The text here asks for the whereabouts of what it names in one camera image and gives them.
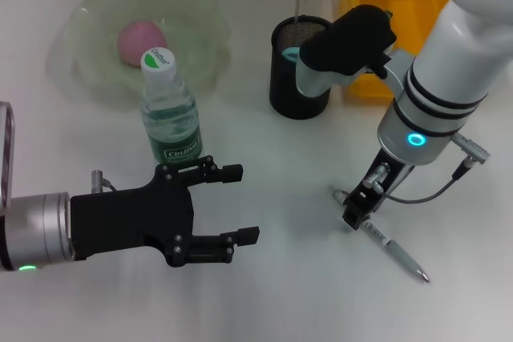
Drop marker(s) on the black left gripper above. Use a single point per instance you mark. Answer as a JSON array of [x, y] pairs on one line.
[[132, 222]]

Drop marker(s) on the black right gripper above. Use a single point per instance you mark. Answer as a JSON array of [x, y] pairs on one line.
[[394, 175]]

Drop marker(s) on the grey white ballpoint pen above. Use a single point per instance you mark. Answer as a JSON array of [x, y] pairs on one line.
[[401, 256]]

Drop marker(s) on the clear green-label water bottle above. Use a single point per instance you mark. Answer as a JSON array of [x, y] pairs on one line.
[[168, 117]]

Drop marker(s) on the blue teal scissors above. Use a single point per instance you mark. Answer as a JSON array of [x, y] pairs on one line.
[[290, 53]]

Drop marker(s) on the pink peach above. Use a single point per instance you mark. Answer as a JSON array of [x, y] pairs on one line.
[[138, 39]]

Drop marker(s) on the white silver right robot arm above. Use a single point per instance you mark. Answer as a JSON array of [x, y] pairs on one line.
[[449, 57]]

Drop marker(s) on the black mesh pen holder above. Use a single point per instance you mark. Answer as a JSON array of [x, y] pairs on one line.
[[288, 97]]

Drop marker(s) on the pale green glass fruit plate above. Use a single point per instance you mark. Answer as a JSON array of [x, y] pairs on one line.
[[192, 17]]

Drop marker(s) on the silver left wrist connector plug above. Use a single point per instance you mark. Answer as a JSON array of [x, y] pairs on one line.
[[96, 182]]

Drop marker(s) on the yellow plastic bin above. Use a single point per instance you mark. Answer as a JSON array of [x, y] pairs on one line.
[[409, 17]]

